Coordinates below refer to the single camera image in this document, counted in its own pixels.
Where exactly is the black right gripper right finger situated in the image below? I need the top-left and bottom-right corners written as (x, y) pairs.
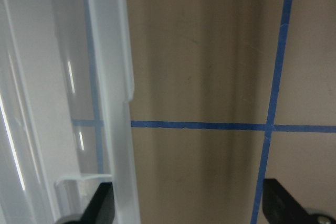
top-left (262, 178), bottom-right (310, 224)

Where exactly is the clear plastic box lid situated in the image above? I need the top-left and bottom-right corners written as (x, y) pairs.
top-left (1, 0), bottom-right (141, 223)

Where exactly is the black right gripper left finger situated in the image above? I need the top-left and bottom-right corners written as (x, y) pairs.
top-left (80, 182), bottom-right (115, 224)

